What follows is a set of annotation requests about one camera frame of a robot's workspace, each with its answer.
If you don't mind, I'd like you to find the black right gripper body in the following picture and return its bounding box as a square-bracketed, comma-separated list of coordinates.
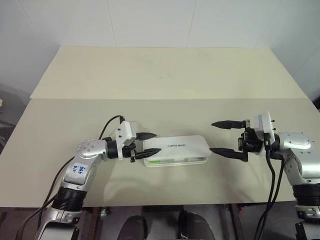
[238, 119, 265, 155]

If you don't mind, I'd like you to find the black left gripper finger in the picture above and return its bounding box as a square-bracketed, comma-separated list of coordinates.
[136, 148, 162, 160]
[136, 131, 157, 141]

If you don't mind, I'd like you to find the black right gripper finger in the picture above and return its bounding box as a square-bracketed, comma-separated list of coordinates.
[209, 147, 249, 163]
[211, 119, 247, 130]

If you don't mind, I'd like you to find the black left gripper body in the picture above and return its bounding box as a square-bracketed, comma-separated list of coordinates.
[122, 141, 138, 163]

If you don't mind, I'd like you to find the white hard pencil case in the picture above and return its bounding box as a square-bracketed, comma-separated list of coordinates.
[141, 134, 211, 168]

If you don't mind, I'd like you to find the white caster wheel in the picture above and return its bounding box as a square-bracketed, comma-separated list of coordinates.
[100, 207, 111, 221]

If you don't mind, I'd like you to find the dark rounded shape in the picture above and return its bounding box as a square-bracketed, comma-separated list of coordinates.
[122, 214, 148, 240]
[178, 209, 213, 240]

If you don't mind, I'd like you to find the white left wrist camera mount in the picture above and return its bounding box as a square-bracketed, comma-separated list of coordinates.
[115, 121, 137, 161]

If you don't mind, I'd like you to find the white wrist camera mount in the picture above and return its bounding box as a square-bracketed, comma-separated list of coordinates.
[251, 111, 277, 156]
[115, 121, 137, 161]

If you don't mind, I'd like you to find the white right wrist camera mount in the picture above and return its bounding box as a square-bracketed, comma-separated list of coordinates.
[251, 111, 277, 156]

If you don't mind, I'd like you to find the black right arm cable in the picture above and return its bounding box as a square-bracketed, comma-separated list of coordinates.
[252, 138, 287, 240]

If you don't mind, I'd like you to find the metal table frame leg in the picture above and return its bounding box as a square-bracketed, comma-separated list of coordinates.
[224, 203, 247, 240]

